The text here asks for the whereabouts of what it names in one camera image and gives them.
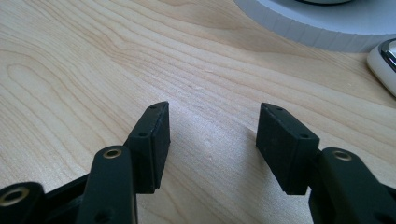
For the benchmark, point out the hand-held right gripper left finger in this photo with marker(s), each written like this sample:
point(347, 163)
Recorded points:
point(149, 149)

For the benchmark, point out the round white ribbed base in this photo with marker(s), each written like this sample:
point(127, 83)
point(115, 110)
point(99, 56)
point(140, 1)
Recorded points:
point(323, 29)

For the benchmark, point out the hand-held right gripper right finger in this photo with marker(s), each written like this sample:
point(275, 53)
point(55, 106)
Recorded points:
point(285, 149)

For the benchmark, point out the white device with chrome trim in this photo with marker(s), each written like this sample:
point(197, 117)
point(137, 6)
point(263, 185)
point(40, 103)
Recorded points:
point(383, 67)

